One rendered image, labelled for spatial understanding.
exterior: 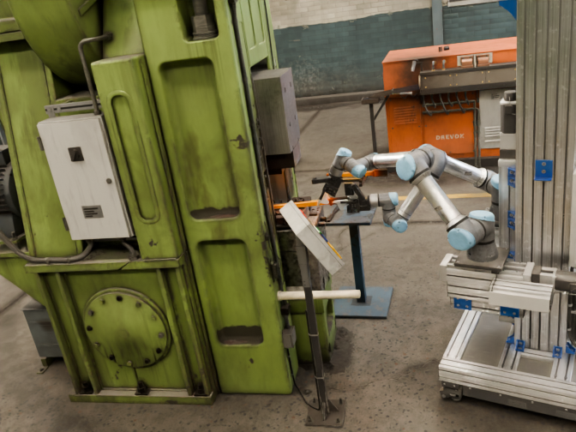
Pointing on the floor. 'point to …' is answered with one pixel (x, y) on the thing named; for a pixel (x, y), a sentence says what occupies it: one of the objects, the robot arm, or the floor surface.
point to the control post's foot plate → (334, 418)
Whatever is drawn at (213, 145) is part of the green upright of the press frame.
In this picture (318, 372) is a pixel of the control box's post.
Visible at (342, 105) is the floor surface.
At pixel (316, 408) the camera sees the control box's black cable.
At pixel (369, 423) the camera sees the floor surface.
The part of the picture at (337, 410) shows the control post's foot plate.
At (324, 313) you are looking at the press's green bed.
